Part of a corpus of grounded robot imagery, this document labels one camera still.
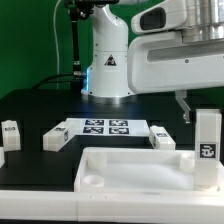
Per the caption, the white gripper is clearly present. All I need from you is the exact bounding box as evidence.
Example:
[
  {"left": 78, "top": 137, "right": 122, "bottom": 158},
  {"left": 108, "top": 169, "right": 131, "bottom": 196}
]
[{"left": 128, "top": 0, "right": 224, "bottom": 123}]

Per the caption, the white desk tabletop tray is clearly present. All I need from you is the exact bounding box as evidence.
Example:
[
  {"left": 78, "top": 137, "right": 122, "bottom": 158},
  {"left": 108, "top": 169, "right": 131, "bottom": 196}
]
[{"left": 74, "top": 147, "right": 224, "bottom": 195}]

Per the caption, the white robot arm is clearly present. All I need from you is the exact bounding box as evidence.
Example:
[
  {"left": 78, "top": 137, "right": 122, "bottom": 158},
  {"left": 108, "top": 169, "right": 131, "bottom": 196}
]
[{"left": 85, "top": 0, "right": 224, "bottom": 123}]

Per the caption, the white marker sheet with tags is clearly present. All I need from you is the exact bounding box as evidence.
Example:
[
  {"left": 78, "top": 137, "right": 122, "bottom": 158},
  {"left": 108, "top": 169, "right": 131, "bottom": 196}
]
[{"left": 66, "top": 118, "right": 149, "bottom": 137}]

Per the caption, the white front fence bar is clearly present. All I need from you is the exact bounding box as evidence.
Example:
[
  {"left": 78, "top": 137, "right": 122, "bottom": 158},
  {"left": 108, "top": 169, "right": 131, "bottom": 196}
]
[{"left": 0, "top": 190, "right": 224, "bottom": 224}]

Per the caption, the white left fence piece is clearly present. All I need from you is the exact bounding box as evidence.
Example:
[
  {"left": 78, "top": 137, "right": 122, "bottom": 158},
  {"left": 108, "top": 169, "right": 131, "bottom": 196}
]
[{"left": 0, "top": 147, "right": 5, "bottom": 168}]

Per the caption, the black cable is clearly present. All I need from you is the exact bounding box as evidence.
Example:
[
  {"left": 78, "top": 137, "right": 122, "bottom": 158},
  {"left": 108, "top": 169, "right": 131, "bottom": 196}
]
[{"left": 31, "top": 73, "right": 84, "bottom": 90}]

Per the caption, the white cable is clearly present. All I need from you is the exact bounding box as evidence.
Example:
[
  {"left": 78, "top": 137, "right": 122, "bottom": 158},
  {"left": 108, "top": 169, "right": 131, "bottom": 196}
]
[{"left": 53, "top": 0, "right": 64, "bottom": 90}]

